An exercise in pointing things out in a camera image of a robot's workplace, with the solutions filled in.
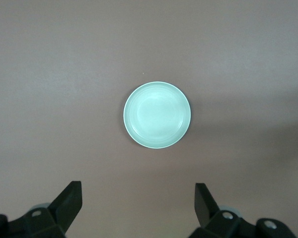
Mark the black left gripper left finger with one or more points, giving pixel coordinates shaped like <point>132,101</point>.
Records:
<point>64,208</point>

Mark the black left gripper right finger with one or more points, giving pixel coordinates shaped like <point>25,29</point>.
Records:
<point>206,208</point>

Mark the pale green round plate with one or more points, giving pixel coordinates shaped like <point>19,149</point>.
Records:
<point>157,115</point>

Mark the brown table cloth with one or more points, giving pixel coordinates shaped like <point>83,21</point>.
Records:
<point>64,99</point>

